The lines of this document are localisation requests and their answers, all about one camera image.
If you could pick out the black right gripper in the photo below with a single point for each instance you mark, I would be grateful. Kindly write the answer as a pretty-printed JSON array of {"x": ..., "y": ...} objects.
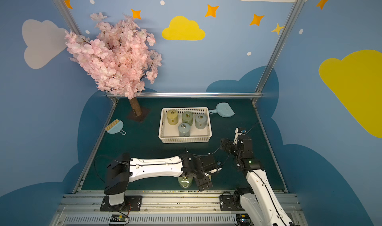
[{"x": 228, "y": 145}]

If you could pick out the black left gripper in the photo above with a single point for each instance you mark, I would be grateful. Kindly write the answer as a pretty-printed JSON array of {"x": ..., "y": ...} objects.
[{"x": 201, "y": 181}]

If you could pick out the green tea canister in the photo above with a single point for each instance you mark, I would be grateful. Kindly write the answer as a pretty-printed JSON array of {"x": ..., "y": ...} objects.
[
  {"x": 185, "y": 182},
  {"x": 187, "y": 117}
]

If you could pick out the white perforated plastic basket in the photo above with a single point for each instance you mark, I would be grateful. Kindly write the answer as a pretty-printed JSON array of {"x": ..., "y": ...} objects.
[{"x": 170, "y": 134}]

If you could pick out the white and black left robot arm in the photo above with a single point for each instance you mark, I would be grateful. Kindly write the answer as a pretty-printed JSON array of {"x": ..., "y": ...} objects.
[{"x": 126, "y": 169}]

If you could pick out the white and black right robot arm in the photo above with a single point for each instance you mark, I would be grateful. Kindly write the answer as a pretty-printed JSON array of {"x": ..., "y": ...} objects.
[{"x": 258, "y": 200}]

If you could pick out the grey-blue tea canister back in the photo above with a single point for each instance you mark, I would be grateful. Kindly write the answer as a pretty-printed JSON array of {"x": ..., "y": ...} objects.
[{"x": 201, "y": 121}]

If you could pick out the blue tea canister front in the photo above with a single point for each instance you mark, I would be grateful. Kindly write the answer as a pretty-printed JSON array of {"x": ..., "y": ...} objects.
[{"x": 184, "y": 130}]

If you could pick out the yellow tea canister back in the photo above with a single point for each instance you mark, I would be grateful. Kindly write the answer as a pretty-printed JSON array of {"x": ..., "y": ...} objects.
[{"x": 172, "y": 117}]

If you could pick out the light blue dustpan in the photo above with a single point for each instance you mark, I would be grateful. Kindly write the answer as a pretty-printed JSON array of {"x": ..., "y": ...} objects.
[{"x": 223, "y": 110}]

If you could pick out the right controller board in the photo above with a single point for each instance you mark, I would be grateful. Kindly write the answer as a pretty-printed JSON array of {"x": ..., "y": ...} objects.
[{"x": 243, "y": 220}]

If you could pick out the controller board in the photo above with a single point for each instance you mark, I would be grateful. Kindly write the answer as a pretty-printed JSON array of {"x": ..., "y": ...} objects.
[
  {"x": 118, "y": 219},
  {"x": 243, "y": 220}
]

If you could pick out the left controller board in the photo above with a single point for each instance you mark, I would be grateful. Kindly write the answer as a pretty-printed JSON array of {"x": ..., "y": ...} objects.
[{"x": 118, "y": 219}]

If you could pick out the light blue hand brush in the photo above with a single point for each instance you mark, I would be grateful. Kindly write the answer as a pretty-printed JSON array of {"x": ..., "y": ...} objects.
[{"x": 115, "y": 127}]

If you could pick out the pink cherry blossom tree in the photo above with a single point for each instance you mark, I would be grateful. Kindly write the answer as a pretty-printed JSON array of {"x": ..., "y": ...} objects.
[{"x": 119, "y": 59}]

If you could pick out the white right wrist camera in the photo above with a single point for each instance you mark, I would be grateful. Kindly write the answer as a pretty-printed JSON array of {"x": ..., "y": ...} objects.
[{"x": 238, "y": 131}]

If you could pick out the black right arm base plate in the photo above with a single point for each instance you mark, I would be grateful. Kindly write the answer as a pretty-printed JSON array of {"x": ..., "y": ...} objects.
[{"x": 229, "y": 203}]

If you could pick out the aluminium front rail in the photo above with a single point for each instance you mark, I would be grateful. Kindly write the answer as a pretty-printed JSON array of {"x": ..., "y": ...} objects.
[{"x": 162, "y": 208}]

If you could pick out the aluminium back frame bar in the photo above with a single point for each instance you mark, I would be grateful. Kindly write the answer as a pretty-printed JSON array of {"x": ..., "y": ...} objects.
[{"x": 200, "y": 95}]

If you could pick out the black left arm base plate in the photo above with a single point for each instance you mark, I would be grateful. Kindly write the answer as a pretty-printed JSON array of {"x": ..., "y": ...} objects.
[{"x": 130, "y": 203}]

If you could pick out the right aluminium frame post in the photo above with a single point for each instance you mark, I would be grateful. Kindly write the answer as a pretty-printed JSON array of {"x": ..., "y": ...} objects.
[{"x": 289, "y": 24}]

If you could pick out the aluminium frame post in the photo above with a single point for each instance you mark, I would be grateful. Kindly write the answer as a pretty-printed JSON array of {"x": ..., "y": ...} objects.
[
  {"x": 64, "y": 8},
  {"x": 289, "y": 24}
]

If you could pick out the left aluminium frame post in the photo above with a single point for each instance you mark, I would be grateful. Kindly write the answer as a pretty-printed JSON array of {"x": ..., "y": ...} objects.
[{"x": 64, "y": 8}]

